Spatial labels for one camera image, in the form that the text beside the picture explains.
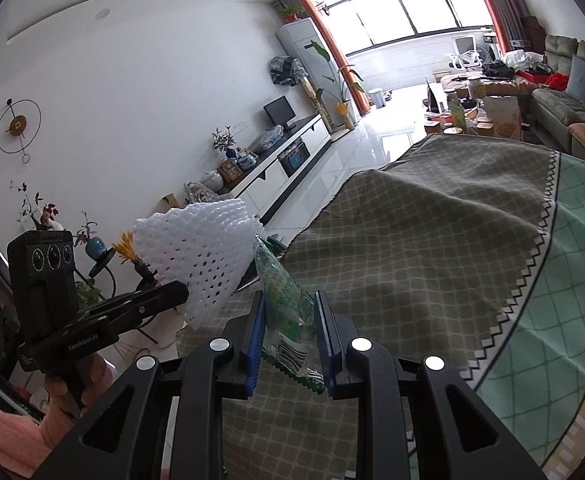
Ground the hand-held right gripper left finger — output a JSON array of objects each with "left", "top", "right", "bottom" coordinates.
[{"left": 32, "top": 290, "right": 268, "bottom": 480}]

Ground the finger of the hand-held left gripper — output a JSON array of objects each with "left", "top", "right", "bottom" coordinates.
[{"left": 75, "top": 280, "right": 190, "bottom": 333}]

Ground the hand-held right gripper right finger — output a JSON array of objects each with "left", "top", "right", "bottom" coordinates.
[{"left": 313, "top": 289, "right": 548, "bottom": 480}]

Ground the green snack wrapper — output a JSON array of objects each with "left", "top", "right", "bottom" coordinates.
[{"left": 253, "top": 235, "right": 325, "bottom": 393}]

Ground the white foam fruit net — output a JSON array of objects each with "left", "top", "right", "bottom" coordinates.
[{"left": 133, "top": 197, "right": 266, "bottom": 331}]

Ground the person's left forearm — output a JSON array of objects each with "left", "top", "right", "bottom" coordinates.
[{"left": 0, "top": 395, "right": 76, "bottom": 480}]

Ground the person's left hand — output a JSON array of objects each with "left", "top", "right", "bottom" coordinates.
[{"left": 44, "top": 352, "right": 109, "bottom": 425}]

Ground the black vase with yellow stalks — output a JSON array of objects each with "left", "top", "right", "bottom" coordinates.
[{"left": 111, "top": 231, "right": 156, "bottom": 278}]

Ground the blue vase with plant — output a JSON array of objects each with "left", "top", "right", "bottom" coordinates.
[{"left": 75, "top": 211, "right": 108, "bottom": 261}]

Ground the black metal plant stand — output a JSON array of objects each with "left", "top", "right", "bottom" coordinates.
[{"left": 75, "top": 247, "right": 160, "bottom": 346}]

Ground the white vase with red leaves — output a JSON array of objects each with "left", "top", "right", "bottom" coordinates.
[{"left": 10, "top": 180, "right": 66, "bottom": 233}]

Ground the wrapped glass jar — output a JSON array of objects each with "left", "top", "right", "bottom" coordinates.
[{"left": 185, "top": 181, "right": 219, "bottom": 206}]

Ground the olive patterned tablecloth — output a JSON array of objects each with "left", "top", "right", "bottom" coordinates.
[{"left": 175, "top": 132, "right": 560, "bottom": 480}]

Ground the white TV cabinet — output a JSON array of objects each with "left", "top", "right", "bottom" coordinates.
[{"left": 160, "top": 114, "right": 333, "bottom": 226}]

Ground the small plant in blue vase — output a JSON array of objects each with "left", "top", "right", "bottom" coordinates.
[{"left": 211, "top": 126, "right": 238, "bottom": 160}]

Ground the clear plastic bag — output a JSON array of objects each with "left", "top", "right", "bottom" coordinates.
[{"left": 250, "top": 126, "right": 284, "bottom": 153}]

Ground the black monitor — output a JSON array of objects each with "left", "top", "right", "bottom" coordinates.
[{"left": 263, "top": 96, "right": 297, "bottom": 133}]

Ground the green patterned tablecloth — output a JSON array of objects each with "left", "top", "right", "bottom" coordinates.
[{"left": 407, "top": 152, "right": 585, "bottom": 480}]

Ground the tall potted plant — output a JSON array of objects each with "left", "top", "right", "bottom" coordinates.
[{"left": 307, "top": 40, "right": 365, "bottom": 131}]

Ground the dark hanging bag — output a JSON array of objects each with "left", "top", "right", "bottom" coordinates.
[{"left": 270, "top": 55, "right": 305, "bottom": 86}]

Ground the brown paper bag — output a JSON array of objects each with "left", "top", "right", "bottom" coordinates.
[{"left": 482, "top": 95, "right": 522, "bottom": 138}]

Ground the white standing air conditioner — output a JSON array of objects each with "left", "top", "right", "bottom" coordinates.
[{"left": 276, "top": 20, "right": 345, "bottom": 133}]

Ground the cluttered coffee table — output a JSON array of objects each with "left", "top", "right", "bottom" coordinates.
[{"left": 422, "top": 72, "right": 533, "bottom": 141}]

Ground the orange and grey curtain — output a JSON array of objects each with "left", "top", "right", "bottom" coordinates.
[
  {"left": 459, "top": 0, "right": 528, "bottom": 43},
  {"left": 278, "top": 0, "right": 373, "bottom": 116}
]

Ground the white office chair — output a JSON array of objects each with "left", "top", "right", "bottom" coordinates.
[{"left": 445, "top": 36, "right": 483, "bottom": 70}]

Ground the green leather sofa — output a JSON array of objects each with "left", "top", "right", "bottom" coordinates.
[{"left": 527, "top": 34, "right": 585, "bottom": 166}]

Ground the large window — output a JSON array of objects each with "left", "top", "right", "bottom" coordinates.
[{"left": 317, "top": 0, "right": 495, "bottom": 53}]

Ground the grey blue cushion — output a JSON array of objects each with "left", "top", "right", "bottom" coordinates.
[{"left": 565, "top": 54, "right": 585, "bottom": 106}]

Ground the round wall clock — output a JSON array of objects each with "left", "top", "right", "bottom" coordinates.
[{"left": 0, "top": 99, "right": 42, "bottom": 163}]

